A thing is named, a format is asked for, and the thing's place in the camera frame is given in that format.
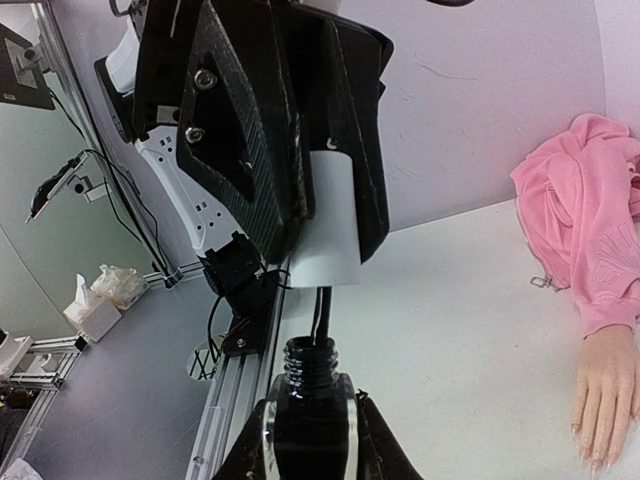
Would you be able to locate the metal zipper pull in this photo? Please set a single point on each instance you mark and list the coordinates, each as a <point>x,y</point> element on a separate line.
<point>546,282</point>

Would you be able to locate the mannequin hand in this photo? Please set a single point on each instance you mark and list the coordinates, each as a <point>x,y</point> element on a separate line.
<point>606,396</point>

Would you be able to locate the white tissue box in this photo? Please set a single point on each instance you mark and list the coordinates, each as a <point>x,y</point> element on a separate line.
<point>92,314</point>

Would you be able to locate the white nail polish cap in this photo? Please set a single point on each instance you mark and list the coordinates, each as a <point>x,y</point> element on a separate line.
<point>327,253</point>

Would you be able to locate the aluminium front rail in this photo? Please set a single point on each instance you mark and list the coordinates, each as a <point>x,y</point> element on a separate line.
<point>237,383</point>

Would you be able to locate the pink hoodie sleeve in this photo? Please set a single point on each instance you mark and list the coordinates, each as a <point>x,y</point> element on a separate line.
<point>577,200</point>

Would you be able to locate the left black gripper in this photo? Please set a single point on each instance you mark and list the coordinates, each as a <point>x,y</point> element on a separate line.
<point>246,67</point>

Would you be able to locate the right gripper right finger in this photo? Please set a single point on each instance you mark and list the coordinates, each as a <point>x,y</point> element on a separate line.
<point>374,452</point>

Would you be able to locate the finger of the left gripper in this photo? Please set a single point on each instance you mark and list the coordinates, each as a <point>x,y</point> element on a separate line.
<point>353,58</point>

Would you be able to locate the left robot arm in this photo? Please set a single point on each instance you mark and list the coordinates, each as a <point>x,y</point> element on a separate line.
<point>232,265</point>

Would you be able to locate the black nail polish bottle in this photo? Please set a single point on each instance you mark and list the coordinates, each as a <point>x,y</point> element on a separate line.
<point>310,421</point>

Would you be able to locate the black monitor on stand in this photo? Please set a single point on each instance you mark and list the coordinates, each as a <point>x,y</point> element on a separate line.
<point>23,66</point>

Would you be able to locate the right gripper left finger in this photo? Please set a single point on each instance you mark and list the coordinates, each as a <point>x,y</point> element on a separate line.
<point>253,455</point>

